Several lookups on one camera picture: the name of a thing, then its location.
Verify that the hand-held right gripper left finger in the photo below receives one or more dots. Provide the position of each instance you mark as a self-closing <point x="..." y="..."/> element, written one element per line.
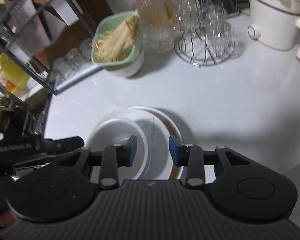
<point x="133" y="150"/>

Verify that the yellow detergent bottle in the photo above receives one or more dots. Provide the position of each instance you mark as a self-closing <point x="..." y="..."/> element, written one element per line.
<point x="10" y="75"/>

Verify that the small white ceramic bowl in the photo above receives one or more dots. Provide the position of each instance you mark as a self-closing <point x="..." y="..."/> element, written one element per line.
<point x="130" y="67"/>

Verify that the small clear drinking glass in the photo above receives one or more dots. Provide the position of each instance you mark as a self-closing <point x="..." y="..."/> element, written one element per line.
<point x="81" y="55"/>
<point x="65" y="63"/>

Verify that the textured steel cleaver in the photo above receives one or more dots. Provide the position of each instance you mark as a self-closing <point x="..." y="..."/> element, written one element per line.
<point x="25" y="22"/>

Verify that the black sink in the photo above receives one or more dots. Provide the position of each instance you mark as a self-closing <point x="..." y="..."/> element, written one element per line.
<point x="32" y="120"/>

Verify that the red-lidded glass jar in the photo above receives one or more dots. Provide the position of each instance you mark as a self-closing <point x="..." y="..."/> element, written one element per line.
<point x="150" y="17"/>

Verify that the person's left hand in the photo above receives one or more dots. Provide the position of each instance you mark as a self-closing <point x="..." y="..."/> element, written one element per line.
<point x="3" y="218"/>

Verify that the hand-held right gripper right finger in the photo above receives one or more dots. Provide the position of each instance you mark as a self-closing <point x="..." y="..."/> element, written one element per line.
<point x="172" y="150"/>

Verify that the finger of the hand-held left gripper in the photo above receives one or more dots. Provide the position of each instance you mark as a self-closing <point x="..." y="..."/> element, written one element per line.
<point x="70" y="143"/>

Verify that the white knife sheath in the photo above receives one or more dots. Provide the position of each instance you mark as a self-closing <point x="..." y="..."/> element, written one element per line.
<point x="62" y="7"/>

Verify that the white electric cooking pot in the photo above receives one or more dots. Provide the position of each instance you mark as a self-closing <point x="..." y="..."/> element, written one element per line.
<point x="272" y="20"/>

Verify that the wooden cutting board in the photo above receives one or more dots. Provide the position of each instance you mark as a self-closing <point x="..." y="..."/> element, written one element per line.
<point x="102" y="2"/>

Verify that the plain white bowl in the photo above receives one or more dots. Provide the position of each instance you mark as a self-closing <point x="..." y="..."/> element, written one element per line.
<point x="110" y="132"/>

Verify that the enoki mushrooms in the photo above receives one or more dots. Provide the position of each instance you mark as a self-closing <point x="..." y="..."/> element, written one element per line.
<point x="117" y="40"/>

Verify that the large pink-flower plate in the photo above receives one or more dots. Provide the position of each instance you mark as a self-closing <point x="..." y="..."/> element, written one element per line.
<point x="178" y="136"/>

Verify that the green strainer basket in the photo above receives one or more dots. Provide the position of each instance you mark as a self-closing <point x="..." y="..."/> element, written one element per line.
<point x="135" y="52"/>

